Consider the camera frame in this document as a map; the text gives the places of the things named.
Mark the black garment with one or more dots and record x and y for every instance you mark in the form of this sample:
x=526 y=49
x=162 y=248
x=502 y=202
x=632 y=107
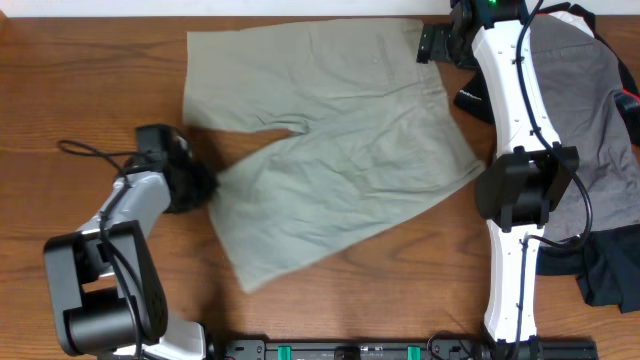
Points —
x=607 y=268

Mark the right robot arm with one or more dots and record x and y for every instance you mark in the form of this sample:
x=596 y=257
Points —
x=531 y=170

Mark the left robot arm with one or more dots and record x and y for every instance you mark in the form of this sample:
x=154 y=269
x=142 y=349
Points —
x=105 y=291

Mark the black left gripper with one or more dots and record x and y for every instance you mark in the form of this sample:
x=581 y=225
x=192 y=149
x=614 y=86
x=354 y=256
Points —
x=210 y=186

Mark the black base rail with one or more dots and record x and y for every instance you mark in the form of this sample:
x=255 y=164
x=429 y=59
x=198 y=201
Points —
x=400 y=350

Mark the grey shorts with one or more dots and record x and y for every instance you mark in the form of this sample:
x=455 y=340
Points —
x=578 y=78

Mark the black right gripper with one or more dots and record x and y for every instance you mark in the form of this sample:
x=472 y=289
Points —
x=431 y=45

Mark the khaki green shorts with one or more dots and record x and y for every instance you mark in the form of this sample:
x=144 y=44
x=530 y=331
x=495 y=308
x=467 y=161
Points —
x=371 y=142

